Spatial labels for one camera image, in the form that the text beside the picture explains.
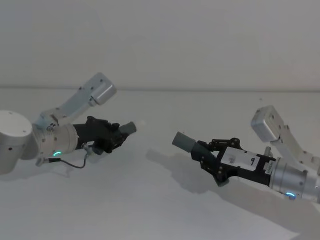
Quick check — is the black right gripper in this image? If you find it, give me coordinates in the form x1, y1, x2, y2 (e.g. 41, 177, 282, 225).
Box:
171, 131, 276, 188

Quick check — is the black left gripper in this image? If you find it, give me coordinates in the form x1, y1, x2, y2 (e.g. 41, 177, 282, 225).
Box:
72, 115, 139, 155

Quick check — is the white table cloth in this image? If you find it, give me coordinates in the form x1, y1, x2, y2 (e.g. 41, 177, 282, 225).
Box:
0, 86, 320, 240

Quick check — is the white curtain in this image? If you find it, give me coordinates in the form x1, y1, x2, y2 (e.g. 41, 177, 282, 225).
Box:
0, 0, 320, 91

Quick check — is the thin dark gripper cable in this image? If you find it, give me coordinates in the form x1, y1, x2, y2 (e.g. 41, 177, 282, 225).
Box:
35, 142, 91, 170

